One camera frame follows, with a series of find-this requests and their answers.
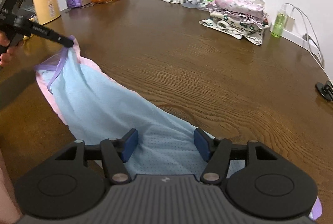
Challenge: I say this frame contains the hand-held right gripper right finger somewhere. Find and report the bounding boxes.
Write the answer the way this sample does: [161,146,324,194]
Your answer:
[194,128,281,186]

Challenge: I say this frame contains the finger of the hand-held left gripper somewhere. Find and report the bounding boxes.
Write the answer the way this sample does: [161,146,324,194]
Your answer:
[24,19,75,48]

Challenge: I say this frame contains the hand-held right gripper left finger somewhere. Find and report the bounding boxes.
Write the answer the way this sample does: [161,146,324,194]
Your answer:
[53,128,139,186]

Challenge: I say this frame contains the pink and blue garment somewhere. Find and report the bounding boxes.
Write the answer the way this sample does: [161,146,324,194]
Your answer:
[34,37,324,221]

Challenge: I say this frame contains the person's left hand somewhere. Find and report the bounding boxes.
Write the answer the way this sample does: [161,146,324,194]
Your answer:
[0,32,20,67]

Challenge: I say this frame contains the folded cream flower-print garment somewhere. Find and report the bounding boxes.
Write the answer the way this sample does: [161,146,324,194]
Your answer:
[199,12,268,46]

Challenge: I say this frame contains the small green and white boxes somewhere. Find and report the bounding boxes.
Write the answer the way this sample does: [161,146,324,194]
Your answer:
[197,0,215,11]

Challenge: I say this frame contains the white power strip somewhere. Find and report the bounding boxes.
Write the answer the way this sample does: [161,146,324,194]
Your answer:
[282,29,321,53]

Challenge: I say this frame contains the folded pink floral garment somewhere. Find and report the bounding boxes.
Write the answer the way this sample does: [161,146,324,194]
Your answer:
[208,0,268,23]

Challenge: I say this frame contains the green spray bottle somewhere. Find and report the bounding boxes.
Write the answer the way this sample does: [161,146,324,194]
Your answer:
[270,4,287,38]

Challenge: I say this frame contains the white charger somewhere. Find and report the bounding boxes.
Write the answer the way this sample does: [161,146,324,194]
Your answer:
[285,14,296,31]

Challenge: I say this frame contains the grey plug cable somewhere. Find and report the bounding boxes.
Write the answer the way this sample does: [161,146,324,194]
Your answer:
[301,32,326,68]

